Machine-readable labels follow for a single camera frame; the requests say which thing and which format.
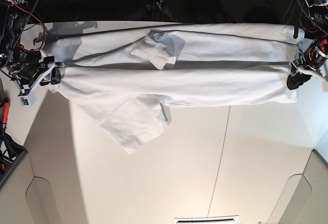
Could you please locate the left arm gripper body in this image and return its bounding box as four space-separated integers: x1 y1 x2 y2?
299 39 327 70

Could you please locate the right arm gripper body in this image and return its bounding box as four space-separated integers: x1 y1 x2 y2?
4 52 57 90

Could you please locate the white t-shirt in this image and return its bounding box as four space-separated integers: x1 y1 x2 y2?
44 24 304 153

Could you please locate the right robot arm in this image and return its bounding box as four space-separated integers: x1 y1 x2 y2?
1 0 61 95

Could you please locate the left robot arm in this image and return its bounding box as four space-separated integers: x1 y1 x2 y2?
286 0 327 92

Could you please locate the grey bin with tools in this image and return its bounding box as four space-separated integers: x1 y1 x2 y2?
1 133 28 189

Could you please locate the white vent grille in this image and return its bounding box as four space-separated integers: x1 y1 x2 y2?
174 215 238 224

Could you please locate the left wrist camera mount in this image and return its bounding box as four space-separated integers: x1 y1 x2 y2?
290 59 327 93

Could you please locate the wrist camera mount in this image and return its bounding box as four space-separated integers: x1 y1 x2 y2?
290 59 327 93
18 62 65 106

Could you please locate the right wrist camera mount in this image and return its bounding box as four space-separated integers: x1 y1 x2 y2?
18 62 65 106

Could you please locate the orange handled tool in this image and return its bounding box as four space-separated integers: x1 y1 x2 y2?
1 97 10 136

